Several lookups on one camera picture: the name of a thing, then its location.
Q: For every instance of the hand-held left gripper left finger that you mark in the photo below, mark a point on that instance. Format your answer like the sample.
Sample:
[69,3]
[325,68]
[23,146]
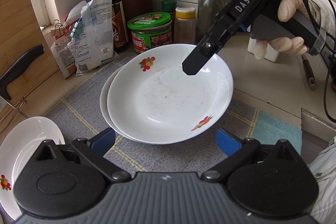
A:
[103,140]

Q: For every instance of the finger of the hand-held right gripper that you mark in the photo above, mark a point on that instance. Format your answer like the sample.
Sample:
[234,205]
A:
[195,61]

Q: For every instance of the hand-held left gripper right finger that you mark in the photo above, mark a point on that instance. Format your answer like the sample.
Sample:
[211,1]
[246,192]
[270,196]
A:
[228,144]

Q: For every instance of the white floral plate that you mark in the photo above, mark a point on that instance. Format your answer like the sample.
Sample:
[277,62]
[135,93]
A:
[162,98]
[103,103]
[21,148]

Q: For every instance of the person's right forearm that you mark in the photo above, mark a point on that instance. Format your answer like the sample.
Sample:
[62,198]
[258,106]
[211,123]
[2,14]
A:
[325,14]

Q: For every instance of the person's right hand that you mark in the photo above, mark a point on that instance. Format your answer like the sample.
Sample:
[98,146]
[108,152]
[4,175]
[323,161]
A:
[291,7]

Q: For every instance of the yellow lid spice jar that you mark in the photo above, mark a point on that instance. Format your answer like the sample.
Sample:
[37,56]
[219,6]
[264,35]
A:
[185,27]

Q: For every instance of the blue grey checked cloth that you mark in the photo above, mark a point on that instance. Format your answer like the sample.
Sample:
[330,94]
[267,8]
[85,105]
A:
[78,113]

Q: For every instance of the green lid sauce jar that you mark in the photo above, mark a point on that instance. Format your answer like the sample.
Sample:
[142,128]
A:
[149,35]

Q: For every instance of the red cap glass bottle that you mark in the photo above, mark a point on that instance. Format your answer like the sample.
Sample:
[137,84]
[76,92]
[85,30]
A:
[210,8]

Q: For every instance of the dark green lid jar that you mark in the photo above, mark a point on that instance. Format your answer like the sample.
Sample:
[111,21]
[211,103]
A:
[168,6]

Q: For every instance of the red white food bag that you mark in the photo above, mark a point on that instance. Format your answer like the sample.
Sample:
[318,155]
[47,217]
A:
[59,56]

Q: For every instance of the white blue food bag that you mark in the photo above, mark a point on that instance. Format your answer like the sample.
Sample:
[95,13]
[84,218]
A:
[92,37]

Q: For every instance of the white quilted jacket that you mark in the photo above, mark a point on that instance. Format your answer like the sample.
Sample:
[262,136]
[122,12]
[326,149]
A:
[325,187]

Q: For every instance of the green binder clip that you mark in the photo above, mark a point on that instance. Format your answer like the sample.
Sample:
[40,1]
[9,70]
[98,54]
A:
[77,29]

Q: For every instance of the bamboo cutting board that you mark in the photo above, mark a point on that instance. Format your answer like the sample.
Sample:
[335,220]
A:
[18,16]

